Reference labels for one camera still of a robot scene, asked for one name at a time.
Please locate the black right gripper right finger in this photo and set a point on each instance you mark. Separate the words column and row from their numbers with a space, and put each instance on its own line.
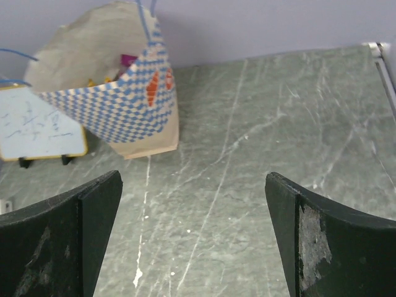
column 327, row 248

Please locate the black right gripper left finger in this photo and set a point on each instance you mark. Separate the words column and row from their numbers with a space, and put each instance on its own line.
column 56, row 247

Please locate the blue checkered paper bag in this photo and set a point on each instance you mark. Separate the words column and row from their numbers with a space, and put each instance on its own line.
column 137, row 113

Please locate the purple snack pouch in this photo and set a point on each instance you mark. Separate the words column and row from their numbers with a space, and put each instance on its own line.
column 127, row 60

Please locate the yellow candy packet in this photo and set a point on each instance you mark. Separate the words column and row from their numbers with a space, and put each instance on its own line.
column 91, row 83

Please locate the small whiteboard yellow frame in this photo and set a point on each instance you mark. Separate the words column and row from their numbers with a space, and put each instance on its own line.
column 33, row 129

